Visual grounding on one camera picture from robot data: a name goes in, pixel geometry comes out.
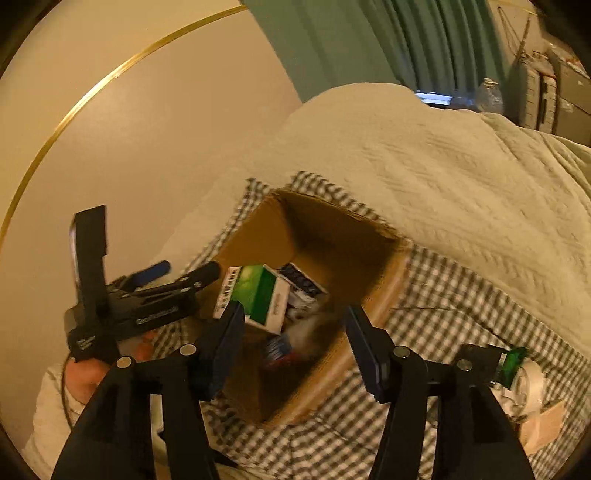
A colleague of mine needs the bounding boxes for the dark printed carton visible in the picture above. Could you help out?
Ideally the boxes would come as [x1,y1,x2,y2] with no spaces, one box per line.
[276,262,329,324]

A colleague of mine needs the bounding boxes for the grey checked cloth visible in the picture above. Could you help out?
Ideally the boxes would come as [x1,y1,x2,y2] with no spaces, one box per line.
[152,171,591,480]

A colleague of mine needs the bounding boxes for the leaning broom sticks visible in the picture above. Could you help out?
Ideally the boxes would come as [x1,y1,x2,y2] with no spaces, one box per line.
[495,4,534,63]

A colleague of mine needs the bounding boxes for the person's left forearm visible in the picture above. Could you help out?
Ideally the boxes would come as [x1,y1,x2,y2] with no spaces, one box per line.
[22,362,95,468]

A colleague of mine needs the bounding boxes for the white ribbed suitcase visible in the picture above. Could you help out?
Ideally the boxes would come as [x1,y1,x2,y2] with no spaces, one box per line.
[518,67,542,130]
[539,74,560,134]

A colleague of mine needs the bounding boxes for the blue and red packet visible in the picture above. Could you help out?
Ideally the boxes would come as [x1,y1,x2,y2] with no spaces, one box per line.
[262,333,301,370]

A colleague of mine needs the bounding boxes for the green and white carton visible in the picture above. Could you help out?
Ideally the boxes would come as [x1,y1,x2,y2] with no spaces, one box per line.
[213,264,291,335]

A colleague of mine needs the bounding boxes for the clear water bottle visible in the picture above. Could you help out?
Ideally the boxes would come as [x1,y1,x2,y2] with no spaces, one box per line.
[475,78,505,114]

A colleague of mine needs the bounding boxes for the wide green curtain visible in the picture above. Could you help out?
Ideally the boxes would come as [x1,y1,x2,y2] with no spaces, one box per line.
[242,0,513,104]

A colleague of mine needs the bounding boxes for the grey small fridge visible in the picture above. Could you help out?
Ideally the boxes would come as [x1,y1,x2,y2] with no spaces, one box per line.
[551,46,591,145]

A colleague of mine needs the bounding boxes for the blue lit device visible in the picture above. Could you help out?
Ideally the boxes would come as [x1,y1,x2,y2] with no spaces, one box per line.
[414,90,455,108]

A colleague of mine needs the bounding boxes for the green foil packet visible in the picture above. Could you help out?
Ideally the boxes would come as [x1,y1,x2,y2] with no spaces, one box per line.
[501,347,528,389]

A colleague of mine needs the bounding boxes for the brown cardboard box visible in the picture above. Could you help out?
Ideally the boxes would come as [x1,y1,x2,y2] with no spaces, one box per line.
[196,188,411,428]

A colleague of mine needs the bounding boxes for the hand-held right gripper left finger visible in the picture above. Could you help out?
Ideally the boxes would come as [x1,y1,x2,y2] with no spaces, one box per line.
[51,300,245,480]

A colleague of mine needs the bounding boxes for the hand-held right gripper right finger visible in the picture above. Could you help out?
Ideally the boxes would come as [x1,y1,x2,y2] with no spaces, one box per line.
[345,305,541,480]

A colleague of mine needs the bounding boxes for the crumpled white paper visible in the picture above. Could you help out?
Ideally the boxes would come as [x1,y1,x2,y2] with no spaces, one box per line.
[491,383,528,422]

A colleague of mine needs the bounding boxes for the small grey white item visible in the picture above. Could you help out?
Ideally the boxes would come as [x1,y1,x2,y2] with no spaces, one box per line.
[286,302,345,363]

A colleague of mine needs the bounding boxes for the light wooden block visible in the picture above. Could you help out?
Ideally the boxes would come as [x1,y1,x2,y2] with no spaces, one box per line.
[517,399,567,456]

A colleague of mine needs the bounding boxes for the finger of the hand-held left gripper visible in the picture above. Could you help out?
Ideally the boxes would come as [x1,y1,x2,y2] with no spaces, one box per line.
[137,260,222,300]
[121,260,171,292]

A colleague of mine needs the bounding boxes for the person's left hand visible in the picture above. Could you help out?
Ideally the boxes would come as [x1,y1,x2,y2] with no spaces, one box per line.
[65,331,157,404]

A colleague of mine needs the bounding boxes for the white knitted blanket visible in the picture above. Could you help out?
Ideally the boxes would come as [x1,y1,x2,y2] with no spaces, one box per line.
[152,83,591,361]

